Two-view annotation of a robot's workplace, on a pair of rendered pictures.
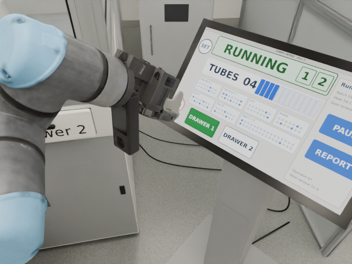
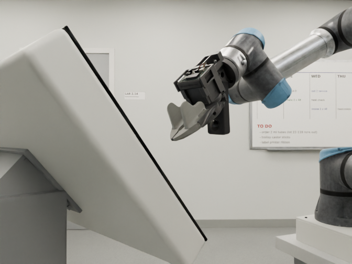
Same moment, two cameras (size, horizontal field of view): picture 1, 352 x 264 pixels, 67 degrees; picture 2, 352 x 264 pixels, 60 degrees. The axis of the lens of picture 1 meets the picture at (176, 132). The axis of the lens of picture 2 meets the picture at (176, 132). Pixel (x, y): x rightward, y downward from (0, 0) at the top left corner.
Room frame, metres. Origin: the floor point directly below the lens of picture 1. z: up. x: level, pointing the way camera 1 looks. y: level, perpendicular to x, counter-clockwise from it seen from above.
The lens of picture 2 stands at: (1.01, 0.05, 1.10)
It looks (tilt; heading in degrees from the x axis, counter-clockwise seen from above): 1 degrees up; 184
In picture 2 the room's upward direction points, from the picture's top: straight up
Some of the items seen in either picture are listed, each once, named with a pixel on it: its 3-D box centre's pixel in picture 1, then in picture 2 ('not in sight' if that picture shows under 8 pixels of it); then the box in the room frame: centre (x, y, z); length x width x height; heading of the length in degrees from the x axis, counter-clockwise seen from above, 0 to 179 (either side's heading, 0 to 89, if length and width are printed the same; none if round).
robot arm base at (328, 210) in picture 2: not in sight; (340, 204); (0.01, 0.49, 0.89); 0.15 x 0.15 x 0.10
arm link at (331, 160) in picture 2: not in sight; (341, 167); (0.02, 0.49, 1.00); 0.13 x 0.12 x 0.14; 21
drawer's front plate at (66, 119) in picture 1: (47, 127); not in sight; (0.65, 0.42, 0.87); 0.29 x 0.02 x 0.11; 101
